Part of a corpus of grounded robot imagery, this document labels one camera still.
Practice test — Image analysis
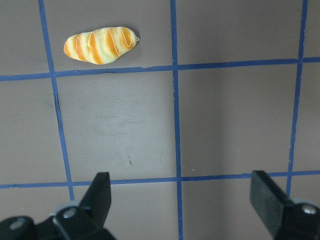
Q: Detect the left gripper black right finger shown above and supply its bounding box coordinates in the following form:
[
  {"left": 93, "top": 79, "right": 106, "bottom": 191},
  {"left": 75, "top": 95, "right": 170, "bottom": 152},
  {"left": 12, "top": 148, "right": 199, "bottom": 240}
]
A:
[{"left": 249, "top": 170, "right": 320, "bottom": 240}]

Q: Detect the striped toy bread loaf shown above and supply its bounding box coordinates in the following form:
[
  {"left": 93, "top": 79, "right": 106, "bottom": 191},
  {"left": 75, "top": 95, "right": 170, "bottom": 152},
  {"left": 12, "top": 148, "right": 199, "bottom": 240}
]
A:
[{"left": 63, "top": 26, "right": 140, "bottom": 65}]

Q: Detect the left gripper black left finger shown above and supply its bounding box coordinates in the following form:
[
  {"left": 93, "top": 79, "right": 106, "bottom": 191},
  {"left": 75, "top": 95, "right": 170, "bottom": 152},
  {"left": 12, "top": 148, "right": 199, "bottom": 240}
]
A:
[{"left": 0, "top": 172, "right": 115, "bottom": 240}]

